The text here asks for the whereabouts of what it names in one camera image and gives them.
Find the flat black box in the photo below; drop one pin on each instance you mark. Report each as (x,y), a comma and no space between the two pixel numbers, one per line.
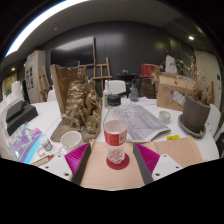
(15,109)
(21,120)

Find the white cabinet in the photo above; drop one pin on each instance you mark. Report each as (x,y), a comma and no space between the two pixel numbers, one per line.
(35,76)

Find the red box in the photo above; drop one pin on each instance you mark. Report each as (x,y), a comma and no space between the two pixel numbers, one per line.
(150,70)

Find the clear red-labelled drink bottle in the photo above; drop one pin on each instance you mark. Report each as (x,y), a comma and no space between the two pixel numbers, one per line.
(115,133)

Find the black wall screen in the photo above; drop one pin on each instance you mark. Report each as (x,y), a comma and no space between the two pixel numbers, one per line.
(73,51)

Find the yellow tag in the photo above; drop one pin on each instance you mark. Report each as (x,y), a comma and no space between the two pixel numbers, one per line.
(173,137)

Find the small glass jar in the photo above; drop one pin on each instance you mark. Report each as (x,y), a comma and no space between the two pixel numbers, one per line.
(164,117)

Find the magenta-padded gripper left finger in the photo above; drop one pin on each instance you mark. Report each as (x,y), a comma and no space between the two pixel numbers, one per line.
(78,160)

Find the white plaster statue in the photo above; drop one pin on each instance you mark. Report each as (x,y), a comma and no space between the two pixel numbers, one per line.
(170,65)

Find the dry plant in grey pot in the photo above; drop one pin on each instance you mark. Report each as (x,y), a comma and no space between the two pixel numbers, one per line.
(195,115)

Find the wooden easel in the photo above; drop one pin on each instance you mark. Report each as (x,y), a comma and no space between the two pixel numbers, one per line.
(44,83)
(101,71)

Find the white bottle with green label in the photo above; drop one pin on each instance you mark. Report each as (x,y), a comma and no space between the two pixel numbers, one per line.
(106,95)

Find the white plastic chair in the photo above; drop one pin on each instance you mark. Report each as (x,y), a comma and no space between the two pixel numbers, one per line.
(51,96)
(213,118)
(117,87)

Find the wooden brush with red band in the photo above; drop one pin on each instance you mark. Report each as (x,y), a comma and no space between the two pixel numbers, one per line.
(41,160)

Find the grey printed newspaper sheet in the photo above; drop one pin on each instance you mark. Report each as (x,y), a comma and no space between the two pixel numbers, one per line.
(145,123)

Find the white ceramic mug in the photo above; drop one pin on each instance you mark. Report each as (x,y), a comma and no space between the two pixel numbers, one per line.
(71,140)

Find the small white jar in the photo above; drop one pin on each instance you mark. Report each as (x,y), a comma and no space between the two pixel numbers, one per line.
(46,144)

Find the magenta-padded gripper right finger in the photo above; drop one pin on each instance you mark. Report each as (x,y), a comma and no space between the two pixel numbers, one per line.
(146,160)

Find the brown cardboard box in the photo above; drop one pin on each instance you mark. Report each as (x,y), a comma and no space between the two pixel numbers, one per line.
(170,91)

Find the golden sculpture on wooden base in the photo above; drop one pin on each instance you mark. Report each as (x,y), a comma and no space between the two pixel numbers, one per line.
(81,106)

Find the flat round red coaster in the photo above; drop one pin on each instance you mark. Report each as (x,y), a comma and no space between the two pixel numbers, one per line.
(125,165)

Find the clear spray bottle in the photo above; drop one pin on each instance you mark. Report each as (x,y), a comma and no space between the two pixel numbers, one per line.
(133,95)

